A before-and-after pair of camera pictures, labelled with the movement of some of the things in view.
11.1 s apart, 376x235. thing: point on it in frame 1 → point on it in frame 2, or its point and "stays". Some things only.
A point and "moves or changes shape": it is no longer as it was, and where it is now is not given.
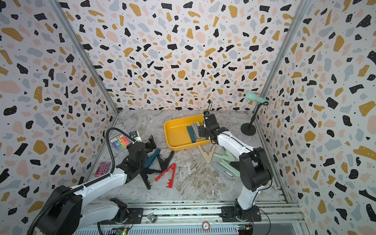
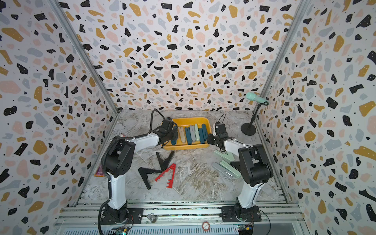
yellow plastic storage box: x=177 y=137 stays
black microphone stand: x=249 y=129 stays
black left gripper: x=149 y=145 → x=177 y=134
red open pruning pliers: x=170 y=181 stays
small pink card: x=103 y=168 stays
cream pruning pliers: x=207 y=157 → x=182 y=134
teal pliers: x=191 y=133 moves or changes shape
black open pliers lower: x=143 y=172 stays
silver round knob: x=152 y=217 stays
